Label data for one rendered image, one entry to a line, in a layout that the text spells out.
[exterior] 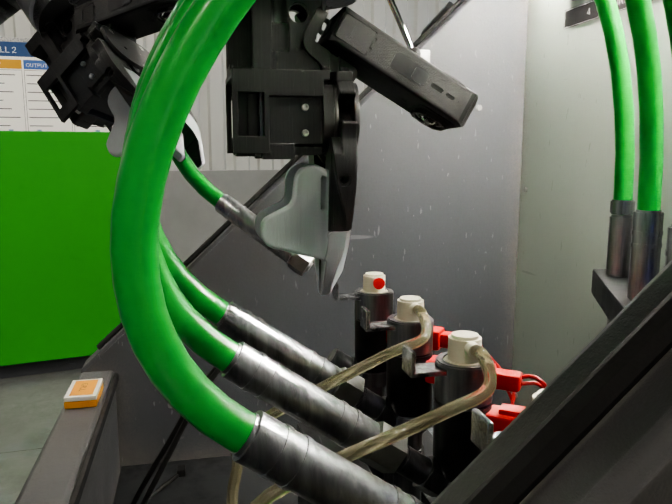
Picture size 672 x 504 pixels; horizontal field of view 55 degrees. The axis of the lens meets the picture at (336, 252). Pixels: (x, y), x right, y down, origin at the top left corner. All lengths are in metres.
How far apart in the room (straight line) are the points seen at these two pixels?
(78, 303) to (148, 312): 3.57
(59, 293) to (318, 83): 3.39
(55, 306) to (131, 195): 3.58
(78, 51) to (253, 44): 0.23
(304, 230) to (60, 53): 0.33
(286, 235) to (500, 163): 0.46
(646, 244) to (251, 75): 0.27
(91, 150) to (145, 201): 3.49
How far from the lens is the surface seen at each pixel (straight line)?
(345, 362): 0.47
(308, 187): 0.43
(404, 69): 0.44
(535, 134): 0.82
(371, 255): 0.79
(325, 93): 0.42
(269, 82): 0.41
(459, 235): 0.82
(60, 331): 3.80
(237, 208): 0.56
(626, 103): 0.54
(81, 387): 0.71
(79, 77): 0.63
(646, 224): 0.45
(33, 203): 3.69
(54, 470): 0.58
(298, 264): 0.54
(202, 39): 0.20
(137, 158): 0.19
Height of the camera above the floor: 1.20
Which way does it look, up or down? 9 degrees down
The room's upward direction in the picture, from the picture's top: straight up
